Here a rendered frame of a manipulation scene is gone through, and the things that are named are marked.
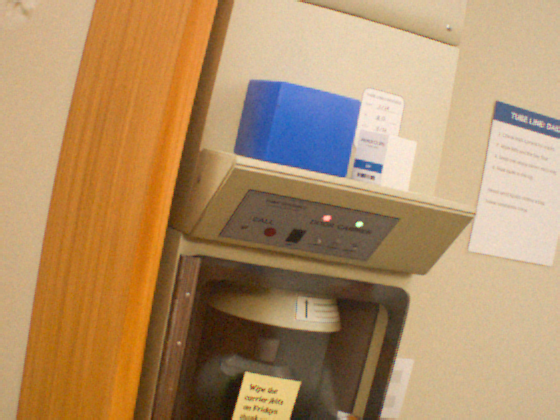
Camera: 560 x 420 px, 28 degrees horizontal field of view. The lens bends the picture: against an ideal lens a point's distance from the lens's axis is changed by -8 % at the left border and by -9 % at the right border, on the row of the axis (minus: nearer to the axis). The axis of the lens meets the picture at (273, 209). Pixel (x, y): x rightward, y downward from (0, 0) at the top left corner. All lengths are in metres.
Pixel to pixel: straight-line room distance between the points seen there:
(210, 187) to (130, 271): 0.13
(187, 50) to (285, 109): 0.13
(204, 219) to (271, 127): 0.13
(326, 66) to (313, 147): 0.15
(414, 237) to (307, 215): 0.15
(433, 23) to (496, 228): 0.68
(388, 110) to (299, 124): 0.20
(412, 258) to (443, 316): 0.62
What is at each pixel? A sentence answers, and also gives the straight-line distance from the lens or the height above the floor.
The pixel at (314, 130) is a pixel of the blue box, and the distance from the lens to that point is 1.31.
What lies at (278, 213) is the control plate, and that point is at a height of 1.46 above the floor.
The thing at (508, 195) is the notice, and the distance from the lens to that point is 2.10.
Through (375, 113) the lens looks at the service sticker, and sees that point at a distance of 1.46.
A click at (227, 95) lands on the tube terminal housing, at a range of 1.38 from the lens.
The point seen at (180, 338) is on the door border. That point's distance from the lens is 1.39.
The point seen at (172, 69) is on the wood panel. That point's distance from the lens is 1.27.
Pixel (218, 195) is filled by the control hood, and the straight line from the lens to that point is 1.30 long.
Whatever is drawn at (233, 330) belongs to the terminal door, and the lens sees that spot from 1.41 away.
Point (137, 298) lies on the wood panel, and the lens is 1.28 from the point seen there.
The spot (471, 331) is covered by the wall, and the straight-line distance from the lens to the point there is 2.11.
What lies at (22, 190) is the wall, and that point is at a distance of 1.76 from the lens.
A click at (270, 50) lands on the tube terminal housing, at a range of 1.40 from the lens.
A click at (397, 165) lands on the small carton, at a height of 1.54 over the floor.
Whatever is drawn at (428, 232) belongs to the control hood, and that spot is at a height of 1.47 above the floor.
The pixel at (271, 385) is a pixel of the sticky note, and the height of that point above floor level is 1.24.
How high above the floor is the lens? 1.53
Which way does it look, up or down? 3 degrees down
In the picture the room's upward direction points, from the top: 12 degrees clockwise
